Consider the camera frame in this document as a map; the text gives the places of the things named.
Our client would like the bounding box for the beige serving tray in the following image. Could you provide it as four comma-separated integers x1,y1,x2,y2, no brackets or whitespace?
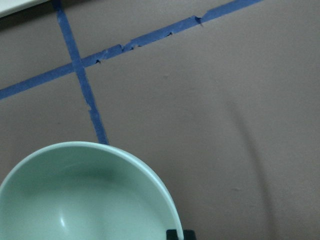
0,0,48,18

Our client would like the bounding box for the green ceramic bowl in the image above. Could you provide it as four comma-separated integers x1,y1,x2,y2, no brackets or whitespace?
0,141,184,240

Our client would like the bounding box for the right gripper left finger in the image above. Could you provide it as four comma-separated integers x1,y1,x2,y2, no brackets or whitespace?
166,229,177,240

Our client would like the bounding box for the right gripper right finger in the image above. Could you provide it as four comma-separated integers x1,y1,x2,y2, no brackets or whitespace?
183,229,196,240

